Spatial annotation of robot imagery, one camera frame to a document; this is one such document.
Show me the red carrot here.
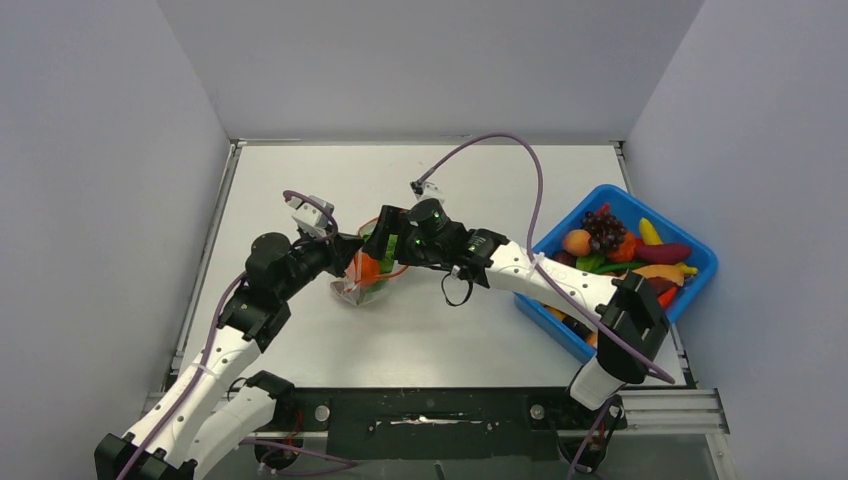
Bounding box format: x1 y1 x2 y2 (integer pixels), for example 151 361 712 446
657 285 679 309

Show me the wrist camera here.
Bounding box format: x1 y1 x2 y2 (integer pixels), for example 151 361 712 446
286 195 335 240
410 180 445 205

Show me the orange tangerine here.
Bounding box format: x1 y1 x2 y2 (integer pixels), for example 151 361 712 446
353 253 381 288

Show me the yellow banana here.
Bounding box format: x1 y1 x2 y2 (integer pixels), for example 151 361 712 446
639 218 664 246

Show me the clear zip bag orange zipper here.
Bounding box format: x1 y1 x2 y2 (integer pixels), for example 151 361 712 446
329 234 407 307

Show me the purple grapes bunch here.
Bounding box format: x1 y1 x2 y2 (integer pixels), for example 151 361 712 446
581 211 628 255

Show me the green lettuce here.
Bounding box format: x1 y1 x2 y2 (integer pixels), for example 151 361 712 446
363 235 398 293

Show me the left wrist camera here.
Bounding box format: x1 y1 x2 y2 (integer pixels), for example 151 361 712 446
286 195 335 240

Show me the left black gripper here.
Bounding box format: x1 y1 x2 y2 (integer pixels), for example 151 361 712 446
277 223 364 301

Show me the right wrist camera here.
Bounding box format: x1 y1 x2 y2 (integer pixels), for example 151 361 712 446
410 180 445 205

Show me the purple sweet potato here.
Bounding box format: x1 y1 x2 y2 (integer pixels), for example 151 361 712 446
635 243 692 265

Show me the blue plastic bin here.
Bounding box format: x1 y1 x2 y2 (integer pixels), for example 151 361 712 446
514 184 719 364

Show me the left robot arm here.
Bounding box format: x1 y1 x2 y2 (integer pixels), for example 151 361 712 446
94 233 364 479

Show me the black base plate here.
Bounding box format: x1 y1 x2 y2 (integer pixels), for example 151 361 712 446
259 387 598 461

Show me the peach apricot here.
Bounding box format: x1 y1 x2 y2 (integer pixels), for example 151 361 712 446
561 229 593 257

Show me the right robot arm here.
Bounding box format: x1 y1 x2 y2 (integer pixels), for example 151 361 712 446
363 199 674 427

